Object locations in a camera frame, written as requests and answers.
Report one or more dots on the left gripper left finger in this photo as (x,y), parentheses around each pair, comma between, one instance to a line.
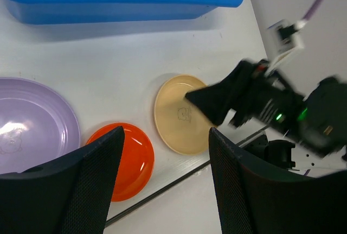
(70,194)

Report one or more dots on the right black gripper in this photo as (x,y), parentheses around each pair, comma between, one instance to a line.
(251,93)

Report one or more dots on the yellow plate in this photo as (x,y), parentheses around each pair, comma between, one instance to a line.
(181,126)

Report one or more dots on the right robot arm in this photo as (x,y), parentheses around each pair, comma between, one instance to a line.
(316,122)

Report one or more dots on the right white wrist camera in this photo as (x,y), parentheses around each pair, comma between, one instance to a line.
(282,50)

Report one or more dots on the purple plate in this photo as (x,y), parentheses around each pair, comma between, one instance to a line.
(37,125)

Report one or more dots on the orange plate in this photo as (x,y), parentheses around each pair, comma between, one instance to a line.
(136,164)

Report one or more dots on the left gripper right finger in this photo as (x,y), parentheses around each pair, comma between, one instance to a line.
(254,196)

